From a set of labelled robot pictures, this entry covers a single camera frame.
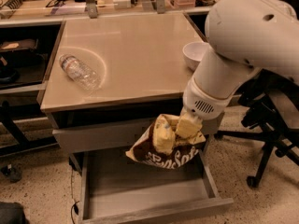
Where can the upper drawer front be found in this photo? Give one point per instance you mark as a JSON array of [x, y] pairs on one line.
[[101, 136]]

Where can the metal coil stand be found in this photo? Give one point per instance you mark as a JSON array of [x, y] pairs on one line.
[[9, 7]]

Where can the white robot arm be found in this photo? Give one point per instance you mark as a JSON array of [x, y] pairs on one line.
[[214, 69]]

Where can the black desk leg frame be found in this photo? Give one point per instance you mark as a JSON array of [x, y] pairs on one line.
[[8, 115]]

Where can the grey drawer cabinet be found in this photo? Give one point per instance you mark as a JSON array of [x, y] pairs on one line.
[[139, 60]]

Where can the brown chip bag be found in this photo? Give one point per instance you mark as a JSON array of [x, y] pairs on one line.
[[184, 150]]

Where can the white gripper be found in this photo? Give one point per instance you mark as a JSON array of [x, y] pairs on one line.
[[202, 102]]

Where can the clear plastic water bottle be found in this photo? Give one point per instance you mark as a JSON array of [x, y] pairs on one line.
[[80, 72]]

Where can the white bowl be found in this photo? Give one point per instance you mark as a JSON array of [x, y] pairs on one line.
[[193, 53]]

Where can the open middle drawer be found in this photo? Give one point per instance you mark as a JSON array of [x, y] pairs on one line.
[[116, 190]]

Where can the black office chair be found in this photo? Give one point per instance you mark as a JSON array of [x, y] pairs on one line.
[[271, 125]]

